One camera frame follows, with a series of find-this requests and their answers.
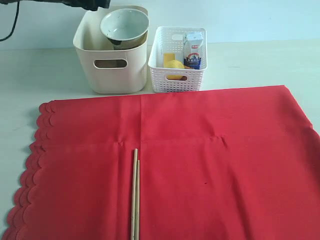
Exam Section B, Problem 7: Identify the fried chicken nugget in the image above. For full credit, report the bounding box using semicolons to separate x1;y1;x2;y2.
181;65;193;81

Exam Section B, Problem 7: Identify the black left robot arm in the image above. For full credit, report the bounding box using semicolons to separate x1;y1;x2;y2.
0;0;111;42

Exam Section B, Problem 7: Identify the white lattice plastic basket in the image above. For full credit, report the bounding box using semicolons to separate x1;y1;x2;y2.
148;26;208;93

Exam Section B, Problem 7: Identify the small milk carton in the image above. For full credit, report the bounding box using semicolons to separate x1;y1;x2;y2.
182;32;204;70

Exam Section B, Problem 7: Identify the red scalloped tablecloth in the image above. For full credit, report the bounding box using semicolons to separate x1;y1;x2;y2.
3;85;320;240

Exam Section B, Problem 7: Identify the wooden chopstick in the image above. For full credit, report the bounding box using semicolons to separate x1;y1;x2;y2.
130;148;138;240
134;160;140;240

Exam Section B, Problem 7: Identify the yellow cheese wedge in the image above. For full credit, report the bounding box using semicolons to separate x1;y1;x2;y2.
163;53;176;68

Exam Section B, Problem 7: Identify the cream plastic bin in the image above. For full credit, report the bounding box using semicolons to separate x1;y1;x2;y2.
73;5;148;94

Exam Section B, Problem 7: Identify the white ceramic bowl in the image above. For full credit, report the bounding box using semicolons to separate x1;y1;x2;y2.
100;8;150;41

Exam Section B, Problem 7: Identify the stainless steel cup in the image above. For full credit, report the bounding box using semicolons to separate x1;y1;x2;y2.
113;32;148;50

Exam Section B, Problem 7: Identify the yellow lemon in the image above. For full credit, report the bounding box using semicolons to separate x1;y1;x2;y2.
163;59;185;81

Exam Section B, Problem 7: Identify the brown wooden plate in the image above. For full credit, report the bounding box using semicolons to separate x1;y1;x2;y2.
94;59;128;69

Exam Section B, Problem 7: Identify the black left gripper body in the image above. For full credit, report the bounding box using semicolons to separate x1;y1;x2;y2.
62;0;111;11

